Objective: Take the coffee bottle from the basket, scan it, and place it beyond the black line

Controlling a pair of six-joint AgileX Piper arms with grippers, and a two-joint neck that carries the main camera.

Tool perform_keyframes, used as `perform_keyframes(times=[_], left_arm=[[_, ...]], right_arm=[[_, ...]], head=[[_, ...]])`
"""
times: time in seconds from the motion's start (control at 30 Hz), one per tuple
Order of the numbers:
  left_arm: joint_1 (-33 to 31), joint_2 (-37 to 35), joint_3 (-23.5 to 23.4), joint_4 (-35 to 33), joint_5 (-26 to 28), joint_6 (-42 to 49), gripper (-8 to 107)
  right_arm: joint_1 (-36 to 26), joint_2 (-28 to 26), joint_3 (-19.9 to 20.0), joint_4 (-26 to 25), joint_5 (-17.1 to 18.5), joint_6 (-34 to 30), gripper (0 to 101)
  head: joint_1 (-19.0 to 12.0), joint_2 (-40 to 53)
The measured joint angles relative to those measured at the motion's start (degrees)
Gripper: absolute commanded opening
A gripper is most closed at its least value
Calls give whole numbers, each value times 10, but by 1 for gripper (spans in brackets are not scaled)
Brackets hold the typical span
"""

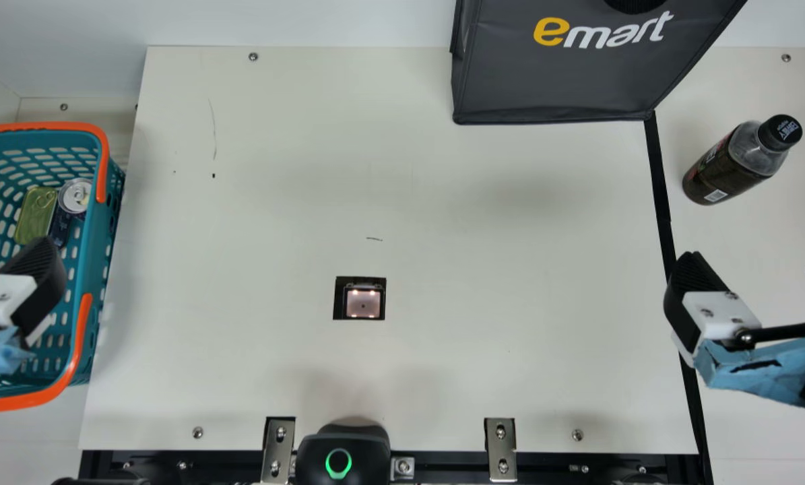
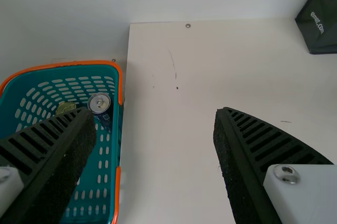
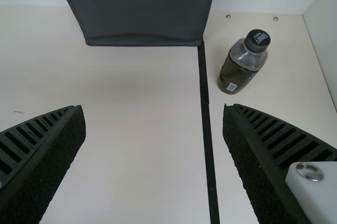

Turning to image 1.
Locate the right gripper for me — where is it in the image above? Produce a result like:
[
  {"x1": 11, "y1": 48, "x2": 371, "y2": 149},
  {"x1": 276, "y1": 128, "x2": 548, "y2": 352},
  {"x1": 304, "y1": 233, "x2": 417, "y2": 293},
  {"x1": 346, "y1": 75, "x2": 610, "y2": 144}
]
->
[{"x1": 663, "y1": 248, "x2": 805, "y2": 428}]

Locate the dark coffee bottle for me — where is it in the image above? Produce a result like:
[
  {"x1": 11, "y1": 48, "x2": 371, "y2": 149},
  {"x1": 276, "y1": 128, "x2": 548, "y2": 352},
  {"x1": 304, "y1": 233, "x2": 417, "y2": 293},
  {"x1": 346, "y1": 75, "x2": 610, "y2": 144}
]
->
[{"x1": 682, "y1": 115, "x2": 804, "y2": 206}]

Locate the teal shopping basket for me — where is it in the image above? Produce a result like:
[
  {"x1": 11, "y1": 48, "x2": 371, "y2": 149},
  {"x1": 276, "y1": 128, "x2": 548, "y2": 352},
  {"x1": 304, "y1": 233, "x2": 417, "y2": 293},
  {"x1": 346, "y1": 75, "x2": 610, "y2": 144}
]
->
[{"x1": 0, "y1": 121, "x2": 125, "y2": 414}]

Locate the rectangular tin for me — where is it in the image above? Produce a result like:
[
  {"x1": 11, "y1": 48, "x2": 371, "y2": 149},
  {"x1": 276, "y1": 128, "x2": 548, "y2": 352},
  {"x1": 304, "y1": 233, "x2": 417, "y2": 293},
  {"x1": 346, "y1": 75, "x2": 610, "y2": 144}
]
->
[{"x1": 14, "y1": 186, "x2": 58, "y2": 246}]

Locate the can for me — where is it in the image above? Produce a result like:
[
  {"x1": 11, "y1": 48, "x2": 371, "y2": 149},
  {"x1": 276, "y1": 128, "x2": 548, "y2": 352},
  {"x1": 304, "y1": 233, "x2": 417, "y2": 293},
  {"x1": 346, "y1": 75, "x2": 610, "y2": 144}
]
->
[{"x1": 49, "y1": 179, "x2": 93, "y2": 249}]

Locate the black strip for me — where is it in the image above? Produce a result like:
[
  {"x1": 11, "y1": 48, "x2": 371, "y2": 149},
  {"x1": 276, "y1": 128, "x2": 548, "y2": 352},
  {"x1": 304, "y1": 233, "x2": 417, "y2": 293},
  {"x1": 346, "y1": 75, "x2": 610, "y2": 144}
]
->
[{"x1": 643, "y1": 111, "x2": 714, "y2": 485}]

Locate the dark grey bag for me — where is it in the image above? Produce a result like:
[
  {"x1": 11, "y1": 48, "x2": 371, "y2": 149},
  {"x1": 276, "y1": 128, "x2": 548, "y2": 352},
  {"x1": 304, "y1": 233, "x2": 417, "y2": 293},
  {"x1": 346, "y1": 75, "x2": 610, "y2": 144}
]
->
[{"x1": 449, "y1": 0, "x2": 748, "y2": 125}]

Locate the small square scanner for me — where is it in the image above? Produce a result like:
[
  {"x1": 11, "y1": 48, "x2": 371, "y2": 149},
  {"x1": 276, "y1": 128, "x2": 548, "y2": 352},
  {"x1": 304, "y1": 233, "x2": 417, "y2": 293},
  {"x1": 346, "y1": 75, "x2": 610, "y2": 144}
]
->
[{"x1": 333, "y1": 276, "x2": 387, "y2": 321}]

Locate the black device with green light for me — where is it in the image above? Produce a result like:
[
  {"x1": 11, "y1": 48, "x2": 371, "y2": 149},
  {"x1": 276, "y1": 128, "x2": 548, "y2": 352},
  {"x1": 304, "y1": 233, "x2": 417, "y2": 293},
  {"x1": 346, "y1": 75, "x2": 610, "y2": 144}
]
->
[{"x1": 294, "y1": 423, "x2": 392, "y2": 485}]

